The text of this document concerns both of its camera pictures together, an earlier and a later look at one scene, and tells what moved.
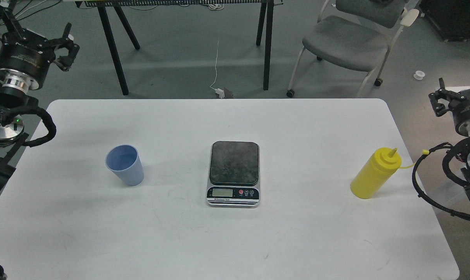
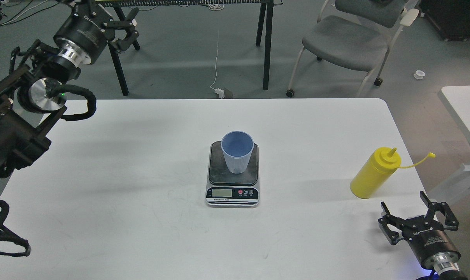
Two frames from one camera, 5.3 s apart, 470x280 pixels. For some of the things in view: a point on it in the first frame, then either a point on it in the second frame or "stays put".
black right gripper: x=467 y=108 → x=434 y=249
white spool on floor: x=419 y=75 stays put
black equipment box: x=457 y=20 stays put
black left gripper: x=23 y=58 → x=83 y=35
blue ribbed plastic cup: x=125 y=160 → x=237 y=146
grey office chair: x=358 y=36 stays put
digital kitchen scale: x=234 y=178 stays put
